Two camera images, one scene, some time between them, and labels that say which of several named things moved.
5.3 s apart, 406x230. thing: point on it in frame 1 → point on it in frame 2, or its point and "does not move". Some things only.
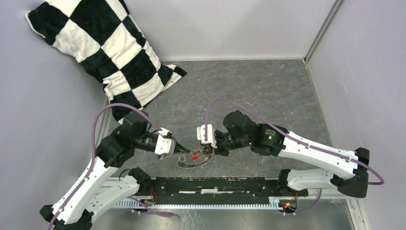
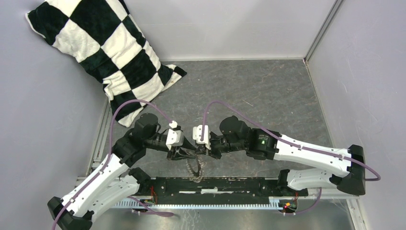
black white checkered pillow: [104, 38] does not move
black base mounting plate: [217, 190] does not move
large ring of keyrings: [182, 158] → [201, 164]
